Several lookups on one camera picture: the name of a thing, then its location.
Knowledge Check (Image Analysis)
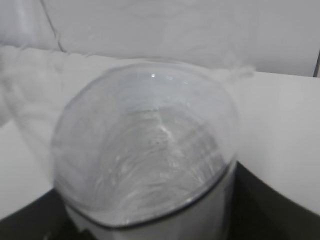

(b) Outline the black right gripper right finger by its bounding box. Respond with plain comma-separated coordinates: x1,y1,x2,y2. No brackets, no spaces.
231,163,320,240

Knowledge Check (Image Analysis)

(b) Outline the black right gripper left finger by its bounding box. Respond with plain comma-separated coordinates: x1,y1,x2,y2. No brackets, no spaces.
0,187,76,240

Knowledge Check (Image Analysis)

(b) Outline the Nongfu Spring water bottle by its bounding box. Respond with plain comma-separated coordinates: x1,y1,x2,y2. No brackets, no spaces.
0,0,256,240

